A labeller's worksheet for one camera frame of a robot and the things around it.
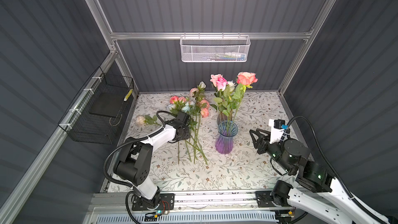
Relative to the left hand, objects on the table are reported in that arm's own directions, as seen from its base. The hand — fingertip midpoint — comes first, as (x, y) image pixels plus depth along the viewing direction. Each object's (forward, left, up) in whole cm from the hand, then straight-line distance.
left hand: (185, 135), depth 93 cm
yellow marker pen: (+13, +29, +23) cm, 39 cm away
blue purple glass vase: (-3, -24, -7) cm, 26 cm away
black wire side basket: (-1, +41, +24) cm, 47 cm away
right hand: (-16, -32, +26) cm, 44 cm away
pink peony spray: (+23, -6, -1) cm, 24 cm away
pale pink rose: (+13, +24, -1) cm, 27 cm away
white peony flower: (+19, -1, 0) cm, 19 cm away
